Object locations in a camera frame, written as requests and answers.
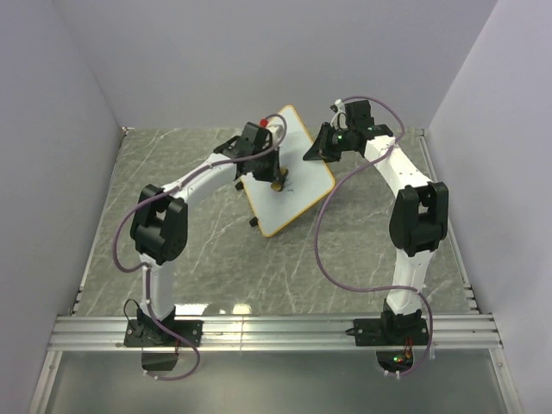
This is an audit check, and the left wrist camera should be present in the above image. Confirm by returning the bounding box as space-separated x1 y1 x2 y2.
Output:
260 114 287 145

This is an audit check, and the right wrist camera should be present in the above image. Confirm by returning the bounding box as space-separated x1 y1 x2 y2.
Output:
330 99 348 129

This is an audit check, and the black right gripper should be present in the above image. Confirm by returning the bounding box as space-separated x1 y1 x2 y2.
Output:
302 124 353 166

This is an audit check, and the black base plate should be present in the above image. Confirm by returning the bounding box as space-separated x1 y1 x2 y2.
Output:
123 319 203 348
345 318 430 347

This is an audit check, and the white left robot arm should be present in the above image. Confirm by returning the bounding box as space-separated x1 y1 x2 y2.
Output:
130 119 287 347

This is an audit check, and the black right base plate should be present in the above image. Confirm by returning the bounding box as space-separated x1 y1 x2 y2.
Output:
345 318 430 347

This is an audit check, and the aluminium mounting rail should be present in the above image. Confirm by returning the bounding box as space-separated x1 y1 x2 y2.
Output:
47 314 502 352

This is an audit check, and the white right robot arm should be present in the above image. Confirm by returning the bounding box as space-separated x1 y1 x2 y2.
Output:
303 96 449 346

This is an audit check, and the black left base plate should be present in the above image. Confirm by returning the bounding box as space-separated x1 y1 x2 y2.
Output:
123 319 203 348

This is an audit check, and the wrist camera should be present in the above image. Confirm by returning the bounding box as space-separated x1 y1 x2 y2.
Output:
330 99 348 129
260 114 287 145

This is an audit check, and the yellow-framed whiteboard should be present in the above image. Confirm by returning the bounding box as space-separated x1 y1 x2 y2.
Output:
241 104 336 238

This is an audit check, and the yellow whiteboard eraser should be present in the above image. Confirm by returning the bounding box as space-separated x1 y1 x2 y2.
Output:
271 166 288 192

